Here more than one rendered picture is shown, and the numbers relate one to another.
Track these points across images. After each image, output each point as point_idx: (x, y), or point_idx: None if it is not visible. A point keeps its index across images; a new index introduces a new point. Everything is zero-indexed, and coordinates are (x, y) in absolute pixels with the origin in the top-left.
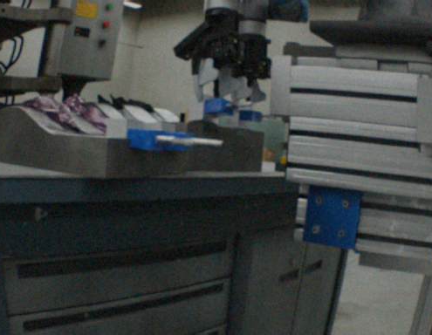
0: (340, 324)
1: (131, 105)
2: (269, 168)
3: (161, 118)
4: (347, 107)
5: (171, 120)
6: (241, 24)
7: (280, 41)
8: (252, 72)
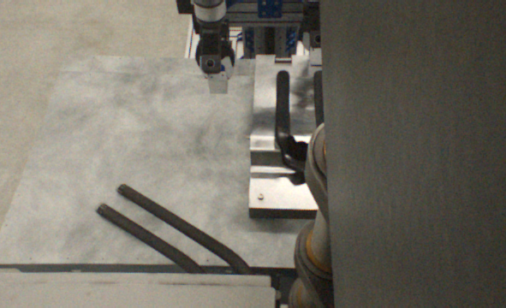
0: None
1: (300, 132)
2: (204, 94)
3: (277, 121)
4: None
5: (268, 118)
6: (223, 5)
7: None
8: (229, 38)
